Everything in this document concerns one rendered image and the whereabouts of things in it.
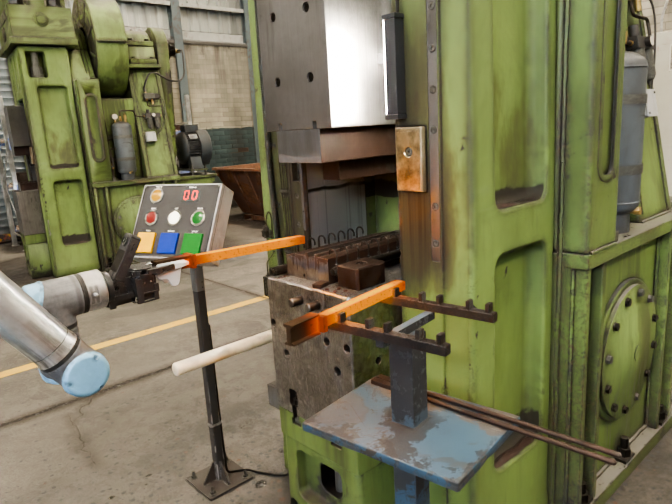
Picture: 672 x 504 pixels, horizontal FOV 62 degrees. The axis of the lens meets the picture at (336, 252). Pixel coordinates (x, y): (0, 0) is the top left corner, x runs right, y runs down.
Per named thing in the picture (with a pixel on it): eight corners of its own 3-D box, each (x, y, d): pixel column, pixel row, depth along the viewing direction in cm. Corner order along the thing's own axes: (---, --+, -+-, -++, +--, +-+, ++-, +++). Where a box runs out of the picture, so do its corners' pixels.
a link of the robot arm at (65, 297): (19, 327, 121) (10, 283, 119) (79, 311, 129) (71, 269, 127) (32, 337, 115) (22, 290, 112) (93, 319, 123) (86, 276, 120)
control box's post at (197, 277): (218, 483, 225) (188, 217, 201) (214, 479, 228) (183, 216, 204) (227, 479, 227) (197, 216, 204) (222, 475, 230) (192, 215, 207)
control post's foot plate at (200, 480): (210, 503, 213) (207, 482, 211) (182, 479, 229) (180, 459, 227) (257, 478, 227) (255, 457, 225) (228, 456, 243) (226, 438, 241)
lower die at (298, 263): (329, 284, 165) (327, 256, 163) (287, 274, 180) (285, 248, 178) (419, 256, 193) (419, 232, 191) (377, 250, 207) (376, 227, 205)
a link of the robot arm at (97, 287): (71, 270, 127) (86, 277, 120) (93, 265, 130) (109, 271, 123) (78, 307, 129) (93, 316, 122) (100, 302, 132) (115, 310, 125)
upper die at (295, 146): (321, 163, 158) (319, 128, 156) (278, 162, 172) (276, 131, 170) (417, 152, 185) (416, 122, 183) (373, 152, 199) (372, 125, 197)
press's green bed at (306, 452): (364, 584, 171) (356, 446, 161) (289, 526, 198) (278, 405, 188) (469, 498, 207) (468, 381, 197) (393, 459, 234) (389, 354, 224)
